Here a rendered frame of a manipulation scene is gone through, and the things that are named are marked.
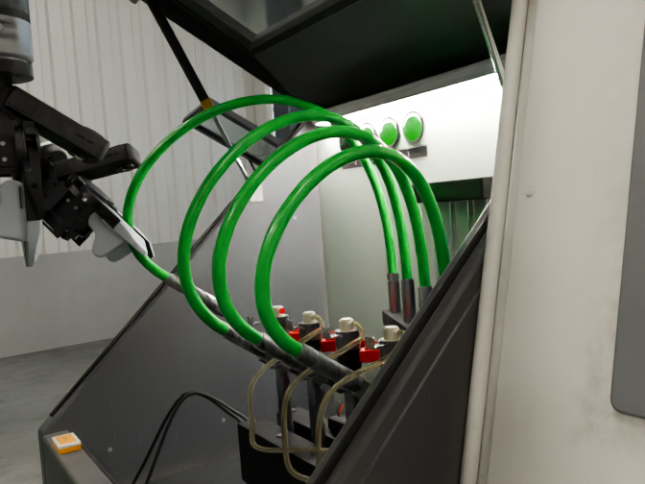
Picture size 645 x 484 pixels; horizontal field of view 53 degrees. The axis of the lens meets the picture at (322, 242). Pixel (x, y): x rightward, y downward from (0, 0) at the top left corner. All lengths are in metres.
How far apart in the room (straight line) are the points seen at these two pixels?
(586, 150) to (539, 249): 0.08
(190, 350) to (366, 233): 0.37
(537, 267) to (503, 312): 0.05
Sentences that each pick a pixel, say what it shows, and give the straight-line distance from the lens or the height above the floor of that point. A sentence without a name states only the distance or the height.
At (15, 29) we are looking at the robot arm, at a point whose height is 1.47.
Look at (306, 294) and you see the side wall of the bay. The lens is 1.25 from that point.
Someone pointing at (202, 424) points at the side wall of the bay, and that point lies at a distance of 1.20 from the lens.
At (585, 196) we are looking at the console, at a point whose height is 1.26.
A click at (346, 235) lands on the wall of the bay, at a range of 1.20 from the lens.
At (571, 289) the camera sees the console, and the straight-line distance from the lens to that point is 0.53.
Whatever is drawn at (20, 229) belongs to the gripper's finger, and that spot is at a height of 1.27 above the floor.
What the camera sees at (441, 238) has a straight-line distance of 0.70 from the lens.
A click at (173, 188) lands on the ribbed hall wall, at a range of 7.89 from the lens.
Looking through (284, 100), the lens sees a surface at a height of 1.42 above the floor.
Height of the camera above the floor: 1.26
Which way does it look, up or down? 3 degrees down
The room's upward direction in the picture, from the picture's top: 4 degrees counter-clockwise
